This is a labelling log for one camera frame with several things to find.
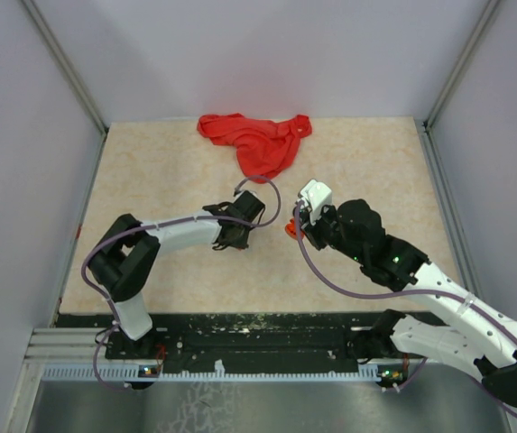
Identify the red crumpled cloth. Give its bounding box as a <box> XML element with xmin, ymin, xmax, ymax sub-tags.
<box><xmin>197</xmin><ymin>113</ymin><xmax>312</xmax><ymax>180</ymax></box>

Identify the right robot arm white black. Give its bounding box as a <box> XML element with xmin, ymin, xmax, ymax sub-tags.
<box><xmin>293</xmin><ymin>193</ymin><xmax>517</xmax><ymax>408</ymax></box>

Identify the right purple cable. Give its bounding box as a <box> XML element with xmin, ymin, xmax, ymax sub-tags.
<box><xmin>294</xmin><ymin>200</ymin><xmax>517</xmax><ymax>429</ymax></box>

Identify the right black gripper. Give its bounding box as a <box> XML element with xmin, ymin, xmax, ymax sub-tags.
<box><xmin>297</xmin><ymin>202</ymin><xmax>367</xmax><ymax>264</ymax></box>

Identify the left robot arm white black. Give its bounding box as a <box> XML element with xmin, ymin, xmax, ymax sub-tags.
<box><xmin>80</xmin><ymin>191</ymin><xmax>265</xmax><ymax>359</ymax></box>

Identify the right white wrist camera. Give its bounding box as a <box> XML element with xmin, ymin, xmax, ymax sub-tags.
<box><xmin>298</xmin><ymin>179</ymin><xmax>333</xmax><ymax>226</ymax></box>

